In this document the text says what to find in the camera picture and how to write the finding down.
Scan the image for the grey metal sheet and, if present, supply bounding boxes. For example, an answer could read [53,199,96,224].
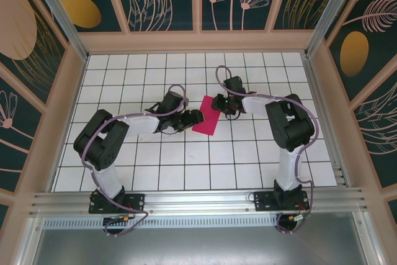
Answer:
[30,227,373,265]

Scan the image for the long aluminium mounting rail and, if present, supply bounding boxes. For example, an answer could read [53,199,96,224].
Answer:
[29,187,368,216]

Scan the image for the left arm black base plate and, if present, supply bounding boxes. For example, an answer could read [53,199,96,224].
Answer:
[88,192,146,215]

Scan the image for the aluminium side rail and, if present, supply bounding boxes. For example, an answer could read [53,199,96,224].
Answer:
[302,53,354,188]

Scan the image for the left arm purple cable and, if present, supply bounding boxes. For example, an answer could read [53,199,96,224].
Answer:
[80,84,190,238]

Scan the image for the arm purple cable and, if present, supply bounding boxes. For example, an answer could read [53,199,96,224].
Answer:
[216,65,320,235]
[80,84,190,238]

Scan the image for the slotted grey cable duct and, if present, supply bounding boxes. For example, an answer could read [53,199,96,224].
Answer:
[43,217,354,228]

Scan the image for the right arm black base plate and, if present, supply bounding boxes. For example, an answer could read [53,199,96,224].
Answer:
[253,191,310,213]

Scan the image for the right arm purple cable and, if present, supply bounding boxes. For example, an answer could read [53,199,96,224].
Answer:
[216,65,320,235]

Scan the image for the aluminium corner post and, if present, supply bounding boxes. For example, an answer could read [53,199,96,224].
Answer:
[24,0,89,61]
[305,0,357,58]

